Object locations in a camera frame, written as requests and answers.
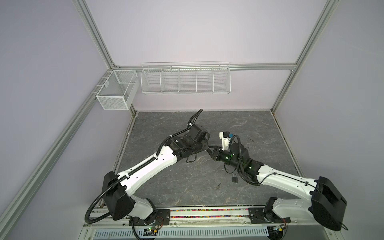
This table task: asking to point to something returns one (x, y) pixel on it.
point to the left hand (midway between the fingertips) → (207, 145)
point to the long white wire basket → (186, 78)
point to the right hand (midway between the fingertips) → (205, 148)
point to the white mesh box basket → (119, 90)
